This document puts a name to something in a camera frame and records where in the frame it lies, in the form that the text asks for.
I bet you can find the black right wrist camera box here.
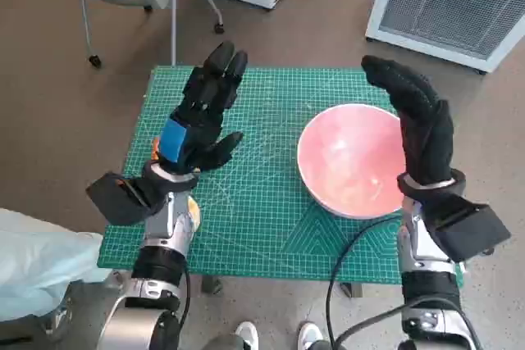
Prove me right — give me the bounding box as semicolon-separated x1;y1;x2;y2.
426;196;512;263

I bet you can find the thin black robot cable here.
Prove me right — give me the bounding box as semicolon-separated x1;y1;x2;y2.
334;298;487;350

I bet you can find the round toy bread bun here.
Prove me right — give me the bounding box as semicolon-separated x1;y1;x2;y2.
186;196;203;234

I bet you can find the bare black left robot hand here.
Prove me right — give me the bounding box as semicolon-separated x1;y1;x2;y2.
157;41;249;174

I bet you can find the pink bowl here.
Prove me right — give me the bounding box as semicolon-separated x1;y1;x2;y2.
297;103;407;220

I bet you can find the black table bracket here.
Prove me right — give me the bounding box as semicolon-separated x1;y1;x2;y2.
340;282;364;298
200;275;225;296

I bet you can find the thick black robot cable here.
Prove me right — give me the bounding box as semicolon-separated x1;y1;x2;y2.
326;215;411;350

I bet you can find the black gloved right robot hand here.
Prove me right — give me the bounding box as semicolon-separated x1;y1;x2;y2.
360;55;455;185

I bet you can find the large white mesh cabinet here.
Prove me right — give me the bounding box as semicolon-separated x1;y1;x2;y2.
364;0;525;76

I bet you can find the white metal frame table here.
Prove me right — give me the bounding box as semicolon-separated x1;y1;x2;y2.
122;0;202;67

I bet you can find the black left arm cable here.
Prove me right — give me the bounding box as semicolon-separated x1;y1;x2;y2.
176;267;194;350

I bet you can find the white shoe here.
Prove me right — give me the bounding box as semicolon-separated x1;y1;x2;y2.
295;320;325;350
235;320;260;350

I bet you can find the green cutting mat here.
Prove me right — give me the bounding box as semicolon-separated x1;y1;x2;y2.
97;65;467;285

